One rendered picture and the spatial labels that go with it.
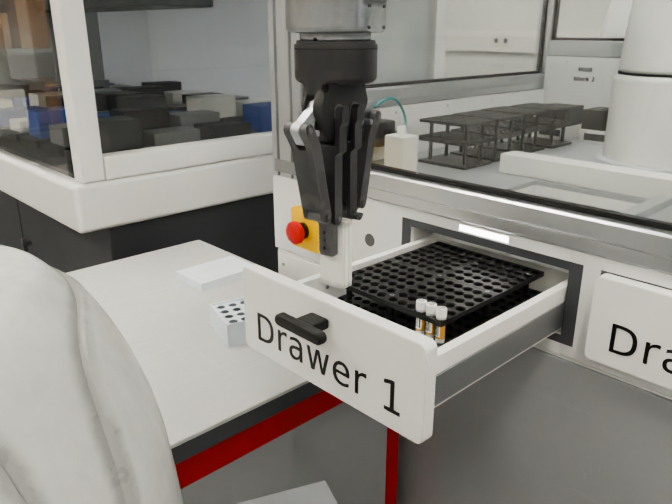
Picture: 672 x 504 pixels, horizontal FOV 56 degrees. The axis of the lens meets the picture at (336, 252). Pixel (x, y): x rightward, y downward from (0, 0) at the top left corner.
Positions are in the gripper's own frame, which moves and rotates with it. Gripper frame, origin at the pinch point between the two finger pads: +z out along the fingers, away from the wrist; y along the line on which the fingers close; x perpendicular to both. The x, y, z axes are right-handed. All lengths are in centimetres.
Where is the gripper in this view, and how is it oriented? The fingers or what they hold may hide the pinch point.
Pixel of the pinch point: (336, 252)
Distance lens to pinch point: 63.0
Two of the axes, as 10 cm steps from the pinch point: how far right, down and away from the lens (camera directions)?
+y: 5.7, -2.8, 7.8
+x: -8.2, -1.9, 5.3
